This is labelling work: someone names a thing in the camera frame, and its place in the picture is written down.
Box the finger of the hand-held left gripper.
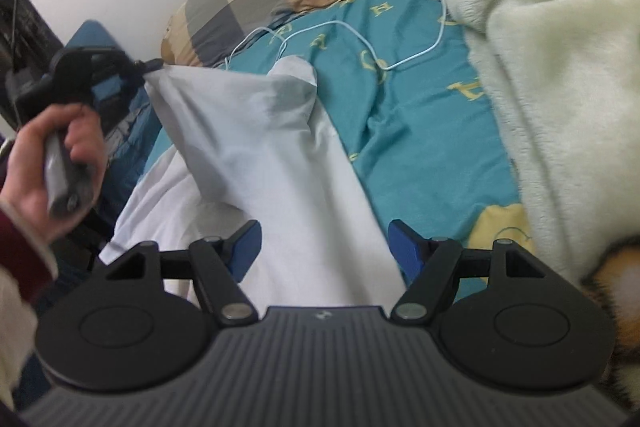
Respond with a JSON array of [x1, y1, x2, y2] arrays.
[[122, 58, 166, 80]]

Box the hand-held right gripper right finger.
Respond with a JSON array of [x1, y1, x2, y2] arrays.
[[389, 219, 548, 325]]

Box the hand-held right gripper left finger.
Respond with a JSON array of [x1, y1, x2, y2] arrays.
[[102, 219, 263, 326]]

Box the white pants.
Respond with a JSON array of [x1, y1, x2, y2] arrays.
[[99, 56, 408, 309]]

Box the person's left forearm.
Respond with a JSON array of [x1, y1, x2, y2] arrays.
[[0, 201, 62, 414]]

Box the person's left hand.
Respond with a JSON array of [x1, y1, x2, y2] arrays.
[[0, 103, 109, 244]]

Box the blue covered chair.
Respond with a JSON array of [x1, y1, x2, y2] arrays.
[[62, 19, 165, 235]]

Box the dark window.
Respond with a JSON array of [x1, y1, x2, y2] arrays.
[[0, 0, 64, 132]]

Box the grey cloth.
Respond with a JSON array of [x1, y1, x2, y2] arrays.
[[104, 106, 152, 154]]

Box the teal printed bed sheet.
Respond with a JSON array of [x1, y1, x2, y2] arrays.
[[142, 0, 532, 309]]

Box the green fleece blanket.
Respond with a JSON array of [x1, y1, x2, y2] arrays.
[[381, 0, 640, 410]]

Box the white charging cable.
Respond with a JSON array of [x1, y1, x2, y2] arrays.
[[223, 0, 449, 74]]

